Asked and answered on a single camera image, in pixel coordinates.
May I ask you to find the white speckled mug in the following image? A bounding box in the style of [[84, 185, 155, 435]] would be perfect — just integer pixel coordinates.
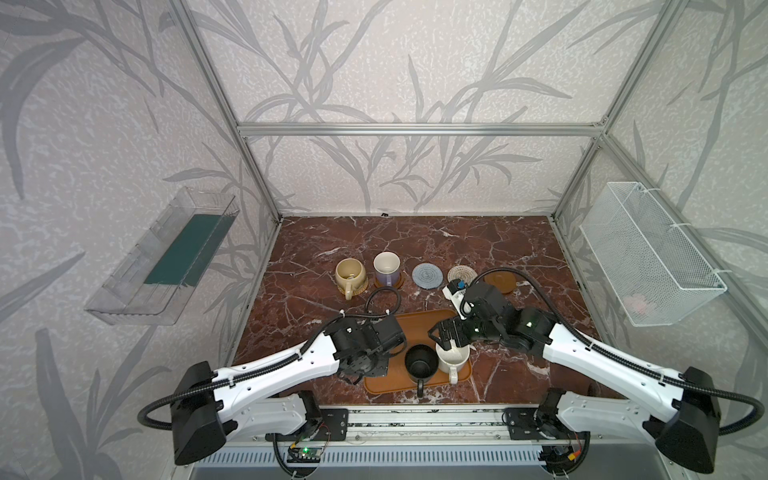
[[435, 339, 470, 385]]

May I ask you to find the white wire mesh basket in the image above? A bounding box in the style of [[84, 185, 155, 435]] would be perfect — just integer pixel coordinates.
[[580, 182, 728, 327]]

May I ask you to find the brown wooden saucer coaster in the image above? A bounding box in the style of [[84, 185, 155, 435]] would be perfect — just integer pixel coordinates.
[[374, 272, 405, 290]]

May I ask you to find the black ceramic mug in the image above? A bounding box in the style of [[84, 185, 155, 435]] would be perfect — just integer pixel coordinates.
[[404, 344, 439, 398]]

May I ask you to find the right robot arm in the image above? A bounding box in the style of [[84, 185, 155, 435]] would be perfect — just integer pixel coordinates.
[[428, 280, 765, 474]]

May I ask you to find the grey woven coaster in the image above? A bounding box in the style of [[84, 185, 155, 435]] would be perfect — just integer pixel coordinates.
[[411, 263, 444, 290]]

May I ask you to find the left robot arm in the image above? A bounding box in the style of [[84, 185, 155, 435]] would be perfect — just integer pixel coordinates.
[[137, 314, 406, 466]]

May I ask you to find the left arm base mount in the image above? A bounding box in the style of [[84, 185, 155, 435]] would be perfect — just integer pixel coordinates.
[[265, 408, 350, 442]]

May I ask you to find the aluminium front rail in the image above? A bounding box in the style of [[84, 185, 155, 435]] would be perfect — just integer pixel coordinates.
[[230, 392, 677, 444]]

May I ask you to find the cream woven coaster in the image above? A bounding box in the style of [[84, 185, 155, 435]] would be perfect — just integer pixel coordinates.
[[447, 265, 478, 285]]

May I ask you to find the purple ceramic mug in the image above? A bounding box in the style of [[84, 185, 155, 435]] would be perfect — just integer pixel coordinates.
[[373, 251, 403, 288]]

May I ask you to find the clear plastic wall bin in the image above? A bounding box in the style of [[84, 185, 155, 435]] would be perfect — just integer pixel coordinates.
[[85, 187, 240, 326]]

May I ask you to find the beige ceramic mug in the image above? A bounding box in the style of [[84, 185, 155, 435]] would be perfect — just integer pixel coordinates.
[[334, 258, 368, 300]]

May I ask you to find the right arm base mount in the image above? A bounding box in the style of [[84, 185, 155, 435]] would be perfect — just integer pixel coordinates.
[[502, 407, 591, 442]]

